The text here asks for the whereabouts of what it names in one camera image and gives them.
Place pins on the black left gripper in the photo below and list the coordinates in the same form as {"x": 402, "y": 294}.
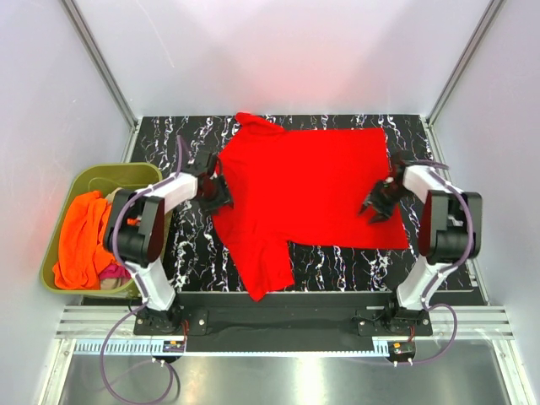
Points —
{"x": 211, "y": 207}

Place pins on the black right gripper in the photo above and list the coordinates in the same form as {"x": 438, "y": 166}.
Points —
{"x": 374, "y": 199}

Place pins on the red t shirt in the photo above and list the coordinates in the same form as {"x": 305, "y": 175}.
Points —
{"x": 299, "y": 186}

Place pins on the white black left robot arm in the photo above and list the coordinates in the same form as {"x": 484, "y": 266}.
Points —
{"x": 135, "y": 233}

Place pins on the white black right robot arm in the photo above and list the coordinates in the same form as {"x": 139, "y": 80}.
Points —
{"x": 449, "y": 234}

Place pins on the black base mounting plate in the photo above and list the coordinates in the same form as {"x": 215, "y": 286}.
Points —
{"x": 281, "y": 322}

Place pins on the olive green plastic bin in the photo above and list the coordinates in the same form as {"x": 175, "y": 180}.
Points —
{"x": 105, "y": 179}

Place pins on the right orange connector board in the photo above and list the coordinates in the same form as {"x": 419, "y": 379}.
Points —
{"x": 402, "y": 348}

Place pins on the orange connector board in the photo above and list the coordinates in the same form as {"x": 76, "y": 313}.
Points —
{"x": 174, "y": 346}
{"x": 402, "y": 348}

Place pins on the left orange connector board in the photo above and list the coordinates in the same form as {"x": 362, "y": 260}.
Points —
{"x": 174, "y": 346}

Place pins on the orange t shirt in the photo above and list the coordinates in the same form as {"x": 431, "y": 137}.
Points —
{"x": 75, "y": 268}

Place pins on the aluminium frame rail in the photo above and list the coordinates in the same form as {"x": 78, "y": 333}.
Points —
{"x": 287, "y": 356}

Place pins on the left aluminium corner post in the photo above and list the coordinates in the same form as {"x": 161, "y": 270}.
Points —
{"x": 90, "y": 44}

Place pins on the aluminium corner post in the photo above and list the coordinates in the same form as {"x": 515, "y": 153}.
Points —
{"x": 90, "y": 44}
{"x": 487, "y": 19}

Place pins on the right aluminium corner post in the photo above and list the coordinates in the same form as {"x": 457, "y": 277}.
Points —
{"x": 487, "y": 19}

